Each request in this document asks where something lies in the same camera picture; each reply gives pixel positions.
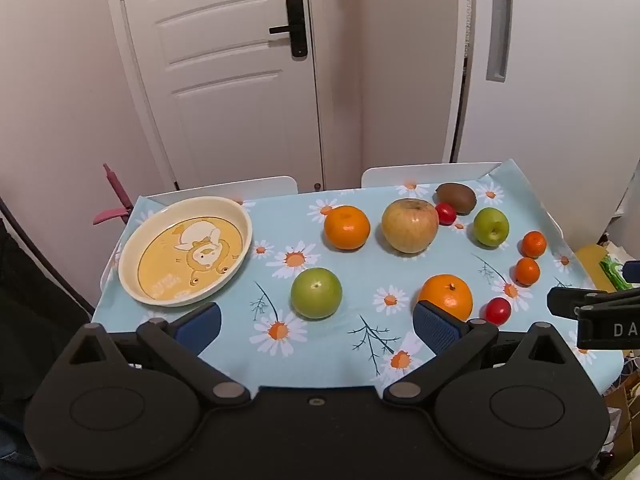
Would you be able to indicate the orange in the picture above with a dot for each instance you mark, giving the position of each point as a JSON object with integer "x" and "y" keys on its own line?
{"x": 445, "y": 294}
{"x": 346, "y": 227}

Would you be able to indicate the grey curved pole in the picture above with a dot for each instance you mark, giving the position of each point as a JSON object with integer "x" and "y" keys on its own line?
{"x": 50, "y": 260}

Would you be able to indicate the red yellow apple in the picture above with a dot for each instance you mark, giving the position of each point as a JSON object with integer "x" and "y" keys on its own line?
{"x": 410, "y": 225}

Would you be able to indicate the brown kiwi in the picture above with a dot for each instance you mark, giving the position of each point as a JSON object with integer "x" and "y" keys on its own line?
{"x": 457, "y": 196}

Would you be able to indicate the white sliding door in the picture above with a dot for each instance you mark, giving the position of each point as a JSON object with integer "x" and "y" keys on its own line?
{"x": 565, "y": 85}

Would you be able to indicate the yellow bag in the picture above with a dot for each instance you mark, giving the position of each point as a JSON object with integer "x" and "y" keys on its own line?
{"x": 590, "y": 260}

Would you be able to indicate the cardboard box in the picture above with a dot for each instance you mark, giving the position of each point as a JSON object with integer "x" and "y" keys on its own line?
{"x": 625, "y": 410}

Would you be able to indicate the large green apple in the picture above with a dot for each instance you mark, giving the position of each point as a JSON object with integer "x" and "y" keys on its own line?
{"x": 316, "y": 292}

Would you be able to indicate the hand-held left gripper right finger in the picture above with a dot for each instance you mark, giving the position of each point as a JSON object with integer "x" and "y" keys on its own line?
{"x": 436, "y": 330}

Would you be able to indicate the red cherry tomato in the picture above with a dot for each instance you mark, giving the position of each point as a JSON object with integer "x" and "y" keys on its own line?
{"x": 497, "y": 310}
{"x": 446, "y": 214}

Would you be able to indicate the small mandarin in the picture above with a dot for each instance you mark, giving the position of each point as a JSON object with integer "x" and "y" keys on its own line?
{"x": 533, "y": 244}
{"x": 527, "y": 270}

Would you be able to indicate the cream plate with duck print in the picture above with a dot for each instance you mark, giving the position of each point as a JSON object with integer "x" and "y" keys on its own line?
{"x": 165, "y": 270}

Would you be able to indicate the white panel door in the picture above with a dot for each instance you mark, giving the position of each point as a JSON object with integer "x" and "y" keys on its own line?
{"x": 225, "y": 110}

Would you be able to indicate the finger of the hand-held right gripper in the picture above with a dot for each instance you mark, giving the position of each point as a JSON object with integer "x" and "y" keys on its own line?
{"x": 565, "y": 302}
{"x": 632, "y": 275}

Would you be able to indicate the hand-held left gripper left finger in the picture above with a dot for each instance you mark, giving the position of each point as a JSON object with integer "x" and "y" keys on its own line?
{"x": 200, "y": 327}

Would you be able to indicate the blue floral tablecloth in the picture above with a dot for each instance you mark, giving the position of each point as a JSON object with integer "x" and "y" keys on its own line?
{"x": 350, "y": 272}

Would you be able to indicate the pink plastic tool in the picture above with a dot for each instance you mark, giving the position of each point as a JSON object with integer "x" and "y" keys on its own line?
{"x": 117, "y": 195}

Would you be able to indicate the green packet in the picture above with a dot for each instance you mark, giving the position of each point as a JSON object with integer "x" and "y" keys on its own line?
{"x": 614, "y": 270}

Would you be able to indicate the small green apple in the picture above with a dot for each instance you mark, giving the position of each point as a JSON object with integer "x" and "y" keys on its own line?
{"x": 491, "y": 226}

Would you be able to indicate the white chair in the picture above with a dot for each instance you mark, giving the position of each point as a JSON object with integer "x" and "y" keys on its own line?
{"x": 400, "y": 175}
{"x": 225, "y": 187}

